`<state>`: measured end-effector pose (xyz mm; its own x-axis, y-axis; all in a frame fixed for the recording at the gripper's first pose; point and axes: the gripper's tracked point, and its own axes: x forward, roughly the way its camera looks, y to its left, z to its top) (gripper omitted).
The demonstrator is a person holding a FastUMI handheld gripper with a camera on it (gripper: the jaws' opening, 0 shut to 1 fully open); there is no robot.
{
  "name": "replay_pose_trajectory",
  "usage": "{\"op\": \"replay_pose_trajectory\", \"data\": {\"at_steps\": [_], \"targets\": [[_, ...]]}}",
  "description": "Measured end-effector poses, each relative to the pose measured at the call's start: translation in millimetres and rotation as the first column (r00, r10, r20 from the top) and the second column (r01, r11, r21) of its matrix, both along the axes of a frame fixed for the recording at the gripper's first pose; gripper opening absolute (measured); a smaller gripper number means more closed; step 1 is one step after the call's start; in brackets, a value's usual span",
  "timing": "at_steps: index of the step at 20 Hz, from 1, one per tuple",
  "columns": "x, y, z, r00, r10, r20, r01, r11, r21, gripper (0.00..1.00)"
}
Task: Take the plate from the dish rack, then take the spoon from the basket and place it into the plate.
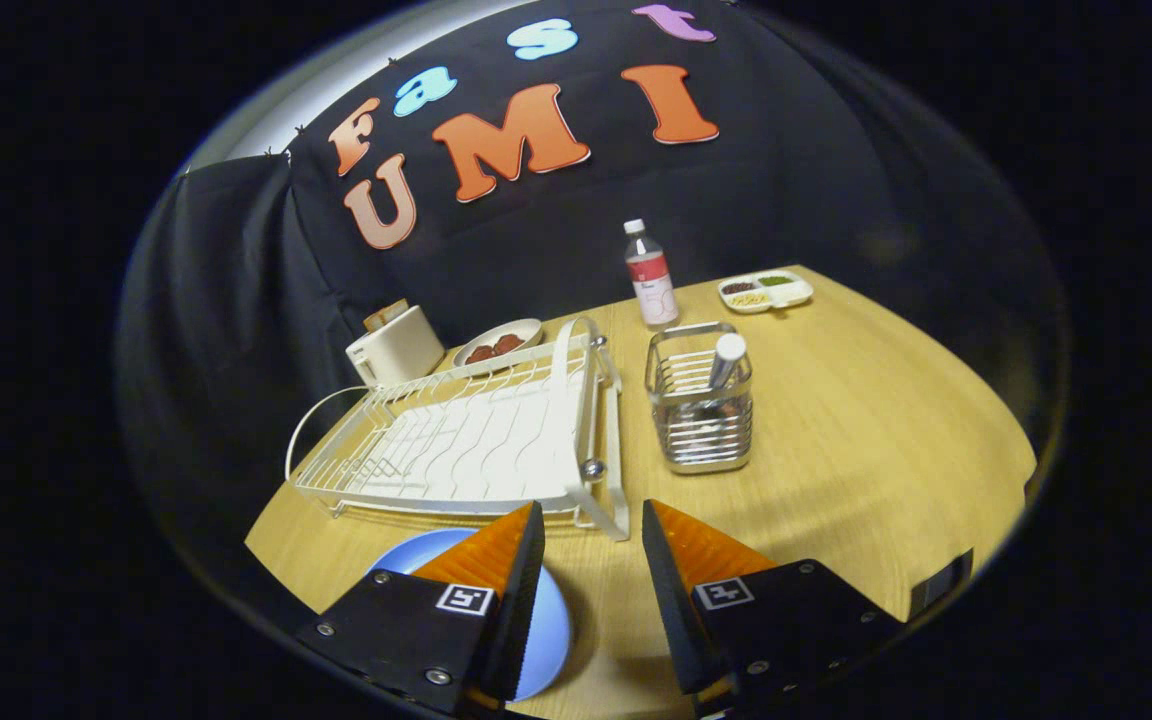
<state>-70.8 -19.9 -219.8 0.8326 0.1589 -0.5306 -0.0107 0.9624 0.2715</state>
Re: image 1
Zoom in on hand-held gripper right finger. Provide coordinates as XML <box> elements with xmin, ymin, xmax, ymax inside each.
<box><xmin>641</xmin><ymin>499</ymin><xmax>907</xmax><ymax>716</ymax></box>

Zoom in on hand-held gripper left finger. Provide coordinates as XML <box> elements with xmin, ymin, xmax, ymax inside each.
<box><xmin>296</xmin><ymin>500</ymin><xmax>547</xmax><ymax>716</ymax></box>

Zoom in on light blue plate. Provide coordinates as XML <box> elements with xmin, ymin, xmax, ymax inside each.
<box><xmin>366</xmin><ymin>527</ymin><xmax>573</xmax><ymax>701</ymax></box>

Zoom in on white wire dish rack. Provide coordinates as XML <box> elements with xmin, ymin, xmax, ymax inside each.
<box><xmin>284</xmin><ymin>316</ymin><xmax>632</xmax><ymax>542</ymax></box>

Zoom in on metal wire basket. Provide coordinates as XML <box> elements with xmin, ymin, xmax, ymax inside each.
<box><xmin>645</xmin><ymin>321</ymin><xmax>754</xmax><ymax>475</ymax></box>

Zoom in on metal spoon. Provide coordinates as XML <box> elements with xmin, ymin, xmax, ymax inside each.
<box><xmin>701</xmin><ymin>333</ymin><xmax>748</xmax><ymax>441</ymax></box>

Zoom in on brown food pieces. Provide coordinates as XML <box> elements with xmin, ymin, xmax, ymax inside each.
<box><xmin>465</xmin><ymin>334</ymin><xmax>527</xmax><ymax>365</ymax></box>

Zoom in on white bowl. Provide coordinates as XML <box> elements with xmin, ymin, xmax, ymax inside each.
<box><xmin>453</xmin><ymin>318</ymin><xmax>544</xmax><ymax>369</ymax></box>

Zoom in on white toaster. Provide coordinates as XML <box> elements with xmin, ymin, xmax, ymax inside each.
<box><xmin>346</xmin><ymin>305</ymin><xmax>447</xmax><ymax>388</ymax></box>

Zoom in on clear plastic bottle red label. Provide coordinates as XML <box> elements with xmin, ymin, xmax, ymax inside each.
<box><xmin>623</xmin><ymin>218</ymin><xmax>680</xmax><ymax>329</ymax></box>

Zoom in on white divided snack tray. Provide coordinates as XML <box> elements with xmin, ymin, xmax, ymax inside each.
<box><xmin>717</xmin><ymin>269</ymin><xmax>815</xmax><ymax>315</ymax></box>

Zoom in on black backdrop cloth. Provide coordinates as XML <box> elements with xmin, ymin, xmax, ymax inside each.
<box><xmin>116</xmin><ymin>0</ymin><xmax>1067</xmax><ymax>521</ymax></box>

